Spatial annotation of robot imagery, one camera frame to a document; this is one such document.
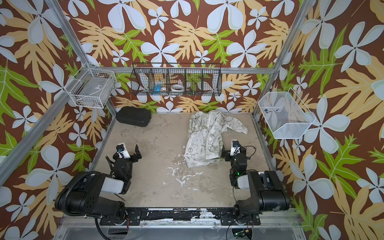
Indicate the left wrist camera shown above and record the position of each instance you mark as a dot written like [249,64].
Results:
[122,151]

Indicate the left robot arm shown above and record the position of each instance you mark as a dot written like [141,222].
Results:
[81,196]

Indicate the small green circuit board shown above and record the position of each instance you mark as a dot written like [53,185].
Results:
[242,234]

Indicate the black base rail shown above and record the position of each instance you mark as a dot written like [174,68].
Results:
[223,216]

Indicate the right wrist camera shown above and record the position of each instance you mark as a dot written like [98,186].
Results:
[235,148]

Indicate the white green printed jacket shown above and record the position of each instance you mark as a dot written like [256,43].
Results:
[205,141]

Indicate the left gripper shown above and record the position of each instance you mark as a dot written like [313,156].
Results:
[138,154]

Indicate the black zippered case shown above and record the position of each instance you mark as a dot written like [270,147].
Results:
[134,116]

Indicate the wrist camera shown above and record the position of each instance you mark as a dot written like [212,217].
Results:
[235,148]
[122,151]

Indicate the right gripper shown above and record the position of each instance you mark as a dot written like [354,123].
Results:
[227,153]

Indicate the white mesh basket right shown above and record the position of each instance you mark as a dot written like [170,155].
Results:
[286,114]

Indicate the blue object in basket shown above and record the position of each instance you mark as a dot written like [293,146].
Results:
[157,88]

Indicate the white tape roll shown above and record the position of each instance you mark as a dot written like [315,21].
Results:
[178,88]

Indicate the black wire basket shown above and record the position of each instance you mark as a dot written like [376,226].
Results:
[198,79]

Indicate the white wire basket left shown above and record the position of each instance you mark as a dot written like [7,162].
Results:
[91,87]

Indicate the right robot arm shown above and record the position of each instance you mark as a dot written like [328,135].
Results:
[266,191]

